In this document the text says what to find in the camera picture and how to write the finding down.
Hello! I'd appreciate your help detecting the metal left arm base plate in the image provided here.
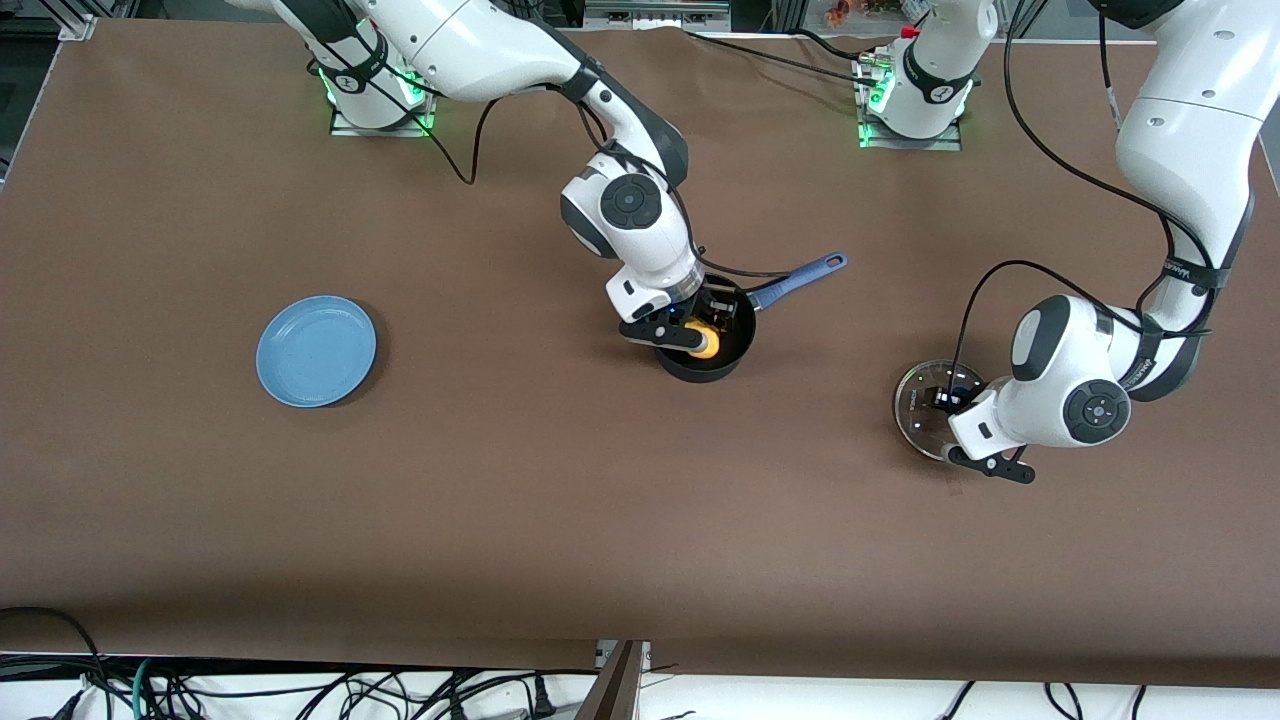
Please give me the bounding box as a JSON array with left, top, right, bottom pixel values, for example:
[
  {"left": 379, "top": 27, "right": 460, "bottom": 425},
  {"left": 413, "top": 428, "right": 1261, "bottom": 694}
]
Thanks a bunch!
[{"left": 857, "top": 52, "right": 964, "bottom": 152}]

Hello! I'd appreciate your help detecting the glass lid with blue knob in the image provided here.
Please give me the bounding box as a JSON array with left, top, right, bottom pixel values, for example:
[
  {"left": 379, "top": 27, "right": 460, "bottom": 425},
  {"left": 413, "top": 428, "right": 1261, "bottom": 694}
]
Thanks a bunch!
[{"left": 892, "top": 359, "right": 989, "bottom": 464}]

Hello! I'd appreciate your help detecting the black looping floor cable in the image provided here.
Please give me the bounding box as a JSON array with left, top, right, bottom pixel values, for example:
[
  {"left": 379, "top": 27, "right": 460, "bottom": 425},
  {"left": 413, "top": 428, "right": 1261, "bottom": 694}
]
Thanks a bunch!
[{"left": 0, "top": 605, "right": 105, "bottom": 720}]

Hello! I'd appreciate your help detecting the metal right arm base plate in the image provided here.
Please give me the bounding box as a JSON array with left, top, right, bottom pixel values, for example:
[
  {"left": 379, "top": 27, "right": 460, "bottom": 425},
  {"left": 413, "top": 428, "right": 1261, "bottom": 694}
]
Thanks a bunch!
[{"left": 329, "top": 42, "right": 435, "bottom": 139}]

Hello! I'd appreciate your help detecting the black cable across table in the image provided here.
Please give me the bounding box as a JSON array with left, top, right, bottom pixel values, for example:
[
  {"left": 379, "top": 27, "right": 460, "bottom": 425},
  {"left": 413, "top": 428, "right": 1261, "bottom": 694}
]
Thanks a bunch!
[{"left": 684, "top": 28, "right": 893, "bottom": 87}]

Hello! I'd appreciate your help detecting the metal table leg bracket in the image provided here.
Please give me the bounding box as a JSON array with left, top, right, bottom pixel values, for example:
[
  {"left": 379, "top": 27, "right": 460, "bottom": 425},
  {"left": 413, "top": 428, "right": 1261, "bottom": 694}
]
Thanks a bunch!
[{"left": 574, "top": 639, "right": 653, "bottom": 720}]

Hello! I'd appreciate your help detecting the blue round plate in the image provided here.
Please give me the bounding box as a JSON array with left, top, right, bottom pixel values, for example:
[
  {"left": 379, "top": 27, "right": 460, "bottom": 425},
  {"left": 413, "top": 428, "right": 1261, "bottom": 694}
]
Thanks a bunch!
[{"left": 256, "top": 295, "right": 378, "bottom": 409}]

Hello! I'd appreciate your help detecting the dark pot with blue handle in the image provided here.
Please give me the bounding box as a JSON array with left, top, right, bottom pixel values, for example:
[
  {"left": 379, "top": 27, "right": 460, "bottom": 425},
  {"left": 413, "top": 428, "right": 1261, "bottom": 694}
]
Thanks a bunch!
[{"left": 652, "top": 251, "right": 849, "bottom": 384}]

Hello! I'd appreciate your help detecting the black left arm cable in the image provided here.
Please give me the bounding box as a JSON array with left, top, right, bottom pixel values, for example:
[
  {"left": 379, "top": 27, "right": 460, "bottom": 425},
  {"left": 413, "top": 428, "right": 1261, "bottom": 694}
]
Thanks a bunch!
[{"left": 948, "top": 0, "right": 1217, "bottom": 403}]

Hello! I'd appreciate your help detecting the orange toy clutter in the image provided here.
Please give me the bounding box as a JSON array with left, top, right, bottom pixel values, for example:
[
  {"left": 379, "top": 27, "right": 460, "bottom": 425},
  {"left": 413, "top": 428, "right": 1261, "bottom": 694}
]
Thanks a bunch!
[{"left": 823, "top": 0, "right": 903, "bottom": 27}]

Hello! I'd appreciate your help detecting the brown table cover sheet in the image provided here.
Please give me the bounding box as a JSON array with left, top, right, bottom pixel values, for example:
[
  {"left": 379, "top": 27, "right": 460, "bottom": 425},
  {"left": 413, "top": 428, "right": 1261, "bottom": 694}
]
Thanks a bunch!
[{"left": 0, "top": 18, "right": 1280, "bottom": 691}]

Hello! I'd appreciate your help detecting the grey metal rail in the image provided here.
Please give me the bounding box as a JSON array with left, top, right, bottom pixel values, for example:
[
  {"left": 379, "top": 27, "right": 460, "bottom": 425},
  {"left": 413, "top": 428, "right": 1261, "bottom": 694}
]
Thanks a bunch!
[{"left": 584, "top": 0, "right": 732, "bottom": 32}]

